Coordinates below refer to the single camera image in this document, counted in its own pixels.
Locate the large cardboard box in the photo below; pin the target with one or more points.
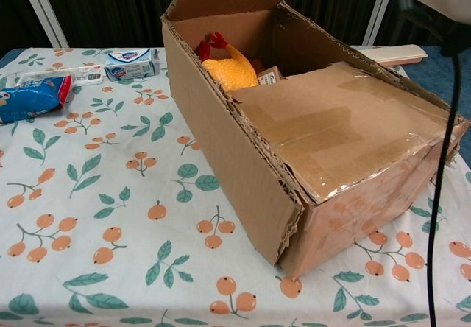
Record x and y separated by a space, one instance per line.
331 132

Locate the black curtain panel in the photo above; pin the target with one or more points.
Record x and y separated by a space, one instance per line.
412 28
117 3
331 6
14 10

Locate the small brown box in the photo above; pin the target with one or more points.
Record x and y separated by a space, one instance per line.
270 76

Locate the yellow rubber chicken toy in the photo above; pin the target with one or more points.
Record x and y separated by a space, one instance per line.
232 73

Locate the white blue soap box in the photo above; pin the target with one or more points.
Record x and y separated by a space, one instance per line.
129 65

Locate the dark blue table cover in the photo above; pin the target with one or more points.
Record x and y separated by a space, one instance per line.
423 80

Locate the white toothpaste tube box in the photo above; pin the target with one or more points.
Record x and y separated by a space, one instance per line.
88 74

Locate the floral fruit print tablecloth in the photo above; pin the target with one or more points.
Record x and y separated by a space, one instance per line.
110 179

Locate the blue red snack bag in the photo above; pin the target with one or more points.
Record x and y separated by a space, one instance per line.
29 98

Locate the white frame post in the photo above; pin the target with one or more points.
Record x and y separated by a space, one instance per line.
42 10
377 17

